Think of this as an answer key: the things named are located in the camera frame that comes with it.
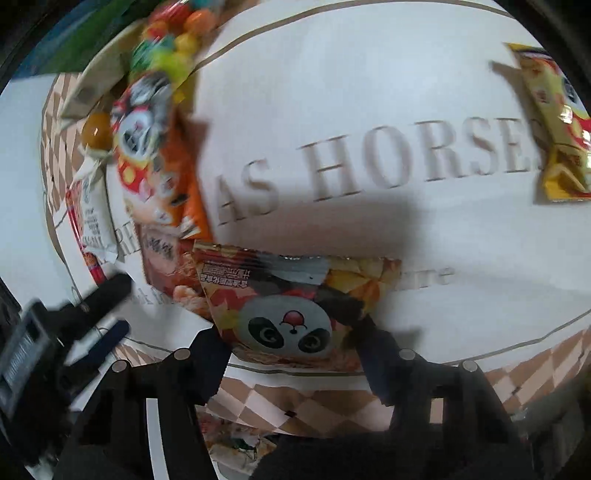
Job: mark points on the yellow noodle snack packet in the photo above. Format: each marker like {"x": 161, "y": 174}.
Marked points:
{"x": 554, "y": 115}

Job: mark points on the orange round candy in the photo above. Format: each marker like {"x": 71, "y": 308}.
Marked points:
{"x": 95, "y": 131}

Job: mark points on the cardboard box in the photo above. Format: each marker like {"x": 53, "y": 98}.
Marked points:
{"x": 92, "y": 83}

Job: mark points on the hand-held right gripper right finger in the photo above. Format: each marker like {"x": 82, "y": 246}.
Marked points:
{"x": 376, "y": 341}

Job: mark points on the red snack packet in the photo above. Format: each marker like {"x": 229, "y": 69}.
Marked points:
{"x": 96, "y": 272}

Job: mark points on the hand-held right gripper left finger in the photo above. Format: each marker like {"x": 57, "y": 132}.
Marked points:
{"x": 205, "y": 344}

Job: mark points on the white cookie packet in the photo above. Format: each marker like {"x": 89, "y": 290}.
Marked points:
{"x": 94, "y": 221}

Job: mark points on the panda print snack packet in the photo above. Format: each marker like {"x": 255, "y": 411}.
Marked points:
{"x": 277, "y": 318}

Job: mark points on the orange panda snack packet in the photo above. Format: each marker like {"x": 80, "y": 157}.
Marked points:
{"x": 147, "y": 152}

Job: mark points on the brown snack packet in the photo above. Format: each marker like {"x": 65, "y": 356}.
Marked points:
{"x": 161, "y": 263}

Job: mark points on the colourful candy ball bag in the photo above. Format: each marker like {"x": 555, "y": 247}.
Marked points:
{"x": 180, "y": 32}

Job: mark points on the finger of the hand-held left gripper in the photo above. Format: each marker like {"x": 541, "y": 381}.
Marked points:
{"x": 108, "y": 290}
{"x": 111, "y": 334}

